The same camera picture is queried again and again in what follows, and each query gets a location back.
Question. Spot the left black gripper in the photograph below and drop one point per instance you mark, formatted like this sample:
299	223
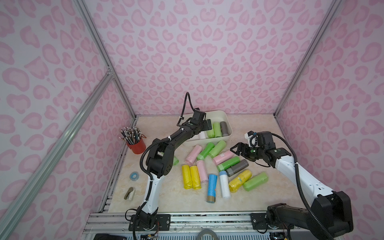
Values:
202	123

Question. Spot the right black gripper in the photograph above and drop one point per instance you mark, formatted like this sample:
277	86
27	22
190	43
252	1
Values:
244	150

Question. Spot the light green roll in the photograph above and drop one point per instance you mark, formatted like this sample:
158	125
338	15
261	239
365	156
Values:
217	149
211	133

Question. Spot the grey roll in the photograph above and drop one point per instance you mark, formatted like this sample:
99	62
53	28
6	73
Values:
224	129
243	164

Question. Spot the dark green roll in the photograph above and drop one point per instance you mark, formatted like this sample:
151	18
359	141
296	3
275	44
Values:
175	161

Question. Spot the white roll blue cap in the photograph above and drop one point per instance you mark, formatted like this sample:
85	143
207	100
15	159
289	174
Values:
224	182
202	135

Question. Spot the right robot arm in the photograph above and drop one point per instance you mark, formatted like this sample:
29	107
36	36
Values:
327	214

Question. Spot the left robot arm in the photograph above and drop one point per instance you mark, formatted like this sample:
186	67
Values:
157	162

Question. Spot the pink roll with label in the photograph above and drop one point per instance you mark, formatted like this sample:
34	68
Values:
223	157

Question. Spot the yellow roll with label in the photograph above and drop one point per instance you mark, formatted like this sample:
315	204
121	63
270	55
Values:
238	181

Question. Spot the pink roll upper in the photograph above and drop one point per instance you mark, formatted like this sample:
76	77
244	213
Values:
192	156

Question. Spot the pink roll lower middle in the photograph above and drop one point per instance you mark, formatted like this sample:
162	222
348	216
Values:
202	171

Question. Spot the yellow roll right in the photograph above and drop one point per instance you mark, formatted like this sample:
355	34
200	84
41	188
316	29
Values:
196	182

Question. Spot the yellow roll left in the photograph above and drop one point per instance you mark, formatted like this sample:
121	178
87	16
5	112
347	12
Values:
187	178

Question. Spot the blue tape roll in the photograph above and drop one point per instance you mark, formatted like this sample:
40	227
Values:
134	176

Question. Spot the red pen holder cup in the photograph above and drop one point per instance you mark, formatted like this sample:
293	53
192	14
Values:
139	147

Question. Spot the bundle of pens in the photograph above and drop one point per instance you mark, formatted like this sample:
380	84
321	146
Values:
131	135

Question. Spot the small white stapler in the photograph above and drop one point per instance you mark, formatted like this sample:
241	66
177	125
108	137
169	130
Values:
130	194

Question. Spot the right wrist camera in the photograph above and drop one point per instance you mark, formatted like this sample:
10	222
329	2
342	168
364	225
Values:
251	138

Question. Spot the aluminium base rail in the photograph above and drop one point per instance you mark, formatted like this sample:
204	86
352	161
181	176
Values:
188	225

